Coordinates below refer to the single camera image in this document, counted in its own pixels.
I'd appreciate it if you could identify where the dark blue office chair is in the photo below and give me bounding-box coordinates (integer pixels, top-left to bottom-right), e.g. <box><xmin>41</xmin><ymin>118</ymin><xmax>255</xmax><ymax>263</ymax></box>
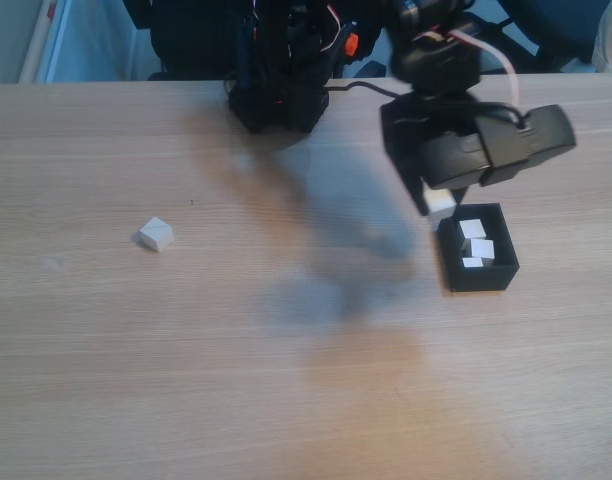
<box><xmin>468</xmin><ymin>0</ymin><xmax>602</xmax><ymax>75</ymax></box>

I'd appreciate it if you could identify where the white panel red mark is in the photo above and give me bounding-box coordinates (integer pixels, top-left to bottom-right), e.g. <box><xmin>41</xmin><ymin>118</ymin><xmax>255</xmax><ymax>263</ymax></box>
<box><xmin>18</xmin><ymin>0</ymin><xmax>72</xmax><ymax>84</ymax></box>

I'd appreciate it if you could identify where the black clamp orange handle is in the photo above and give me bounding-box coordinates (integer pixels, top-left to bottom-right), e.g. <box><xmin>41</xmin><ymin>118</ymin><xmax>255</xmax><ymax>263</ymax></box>
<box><xmin>330</xmin><ymin>22</ymin><xmax>361</xmax><ymax>59</ymax></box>

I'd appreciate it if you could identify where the person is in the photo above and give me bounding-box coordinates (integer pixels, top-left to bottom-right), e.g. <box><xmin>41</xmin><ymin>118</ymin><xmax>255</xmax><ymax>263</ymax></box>
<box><xmin>591</xmin><ymin>0</ymin><xmax>612</xmax><ymax>74</ymax></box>

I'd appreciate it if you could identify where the black camera cable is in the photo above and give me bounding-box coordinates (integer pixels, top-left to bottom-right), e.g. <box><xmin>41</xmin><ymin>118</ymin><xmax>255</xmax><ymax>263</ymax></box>
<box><xmin>325</xmin><ymin>79</ymin><xmax>403</xmax><ymax>101</ymax></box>

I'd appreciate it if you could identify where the white red servo cable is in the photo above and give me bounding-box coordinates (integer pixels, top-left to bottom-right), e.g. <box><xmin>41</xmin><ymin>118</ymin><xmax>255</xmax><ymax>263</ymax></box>
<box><xmin>448</xmin><ymin>28</ymin><xmax>520</xmax><ymax>107</ymax></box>

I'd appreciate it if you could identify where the black oval camera box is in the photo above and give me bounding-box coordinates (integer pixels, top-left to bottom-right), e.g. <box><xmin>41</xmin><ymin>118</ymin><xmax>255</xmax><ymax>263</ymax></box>
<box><xmin>419</xmin><ymin>103</ymin><xmax>578</xmax><ymax>191</ymax></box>

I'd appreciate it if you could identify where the black open box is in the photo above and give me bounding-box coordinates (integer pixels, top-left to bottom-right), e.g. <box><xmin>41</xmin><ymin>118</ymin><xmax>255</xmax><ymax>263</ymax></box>
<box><xmin>438</xmin><ymin>202</ymin><xmax>521</xmax><ymax>294</ymax></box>

